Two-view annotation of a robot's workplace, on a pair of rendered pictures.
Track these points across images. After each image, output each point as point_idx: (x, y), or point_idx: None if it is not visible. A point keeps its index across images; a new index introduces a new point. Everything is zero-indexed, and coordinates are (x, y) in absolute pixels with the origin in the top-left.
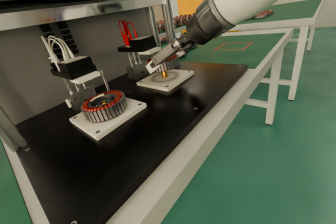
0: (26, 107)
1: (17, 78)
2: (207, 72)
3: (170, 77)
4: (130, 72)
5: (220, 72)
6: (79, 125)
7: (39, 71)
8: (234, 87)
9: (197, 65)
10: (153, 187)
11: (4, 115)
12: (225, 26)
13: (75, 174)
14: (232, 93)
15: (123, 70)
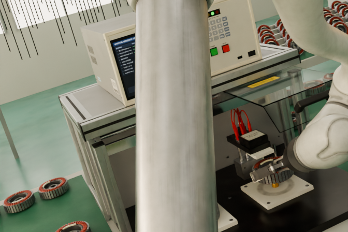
0: (129, 196)
1: (128, 168)
2: (330, 191)
3: (280, 189)
4: (238, 169)
5: (344, 195)
6: None
7: None
8: (347, 221)
9: (330, 172)
10: None
11: (124, 208)
12: (308, 169)
13: None
14: (336, 230)
15: (234, 158)
